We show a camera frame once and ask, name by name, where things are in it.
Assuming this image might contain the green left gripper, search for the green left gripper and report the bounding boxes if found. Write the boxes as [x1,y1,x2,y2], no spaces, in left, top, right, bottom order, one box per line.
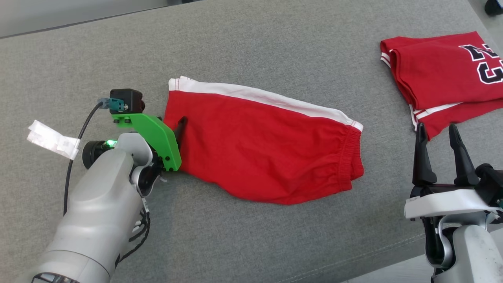
[111,113,188,173]

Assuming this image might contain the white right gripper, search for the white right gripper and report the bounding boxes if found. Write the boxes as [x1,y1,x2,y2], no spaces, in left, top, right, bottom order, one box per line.
[404,123,500,221]

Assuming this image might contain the red shorts with white stripe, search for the red shorts with white stripe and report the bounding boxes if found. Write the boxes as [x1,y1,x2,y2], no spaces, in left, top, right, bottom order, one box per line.
[163,76,365,206]

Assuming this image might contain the red number 23 jersey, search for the red number 23 jersey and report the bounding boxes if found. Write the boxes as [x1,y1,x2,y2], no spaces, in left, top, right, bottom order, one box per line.
[380,31,503,141]

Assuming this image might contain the grey fabric sofa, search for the grey fabric sofa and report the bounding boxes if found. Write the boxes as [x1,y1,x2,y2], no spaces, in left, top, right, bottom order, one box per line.
[0,0,503,283]

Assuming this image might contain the white tape label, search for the white tape label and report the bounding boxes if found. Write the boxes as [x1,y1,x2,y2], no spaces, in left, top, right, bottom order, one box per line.
[26,119,81,161]

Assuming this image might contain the black round object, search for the black round object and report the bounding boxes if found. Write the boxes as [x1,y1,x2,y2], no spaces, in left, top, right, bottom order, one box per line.
[484,0,503,17]

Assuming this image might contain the black cable with teal plug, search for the black cable with teal plug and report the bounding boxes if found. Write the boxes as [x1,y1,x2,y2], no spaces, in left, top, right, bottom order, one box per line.
[63,97,126,217]

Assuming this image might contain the thin black arm cable bundle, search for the thin black arm cable bundle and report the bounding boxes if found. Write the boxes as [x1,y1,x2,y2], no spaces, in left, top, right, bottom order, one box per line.
[113,197,152,270]

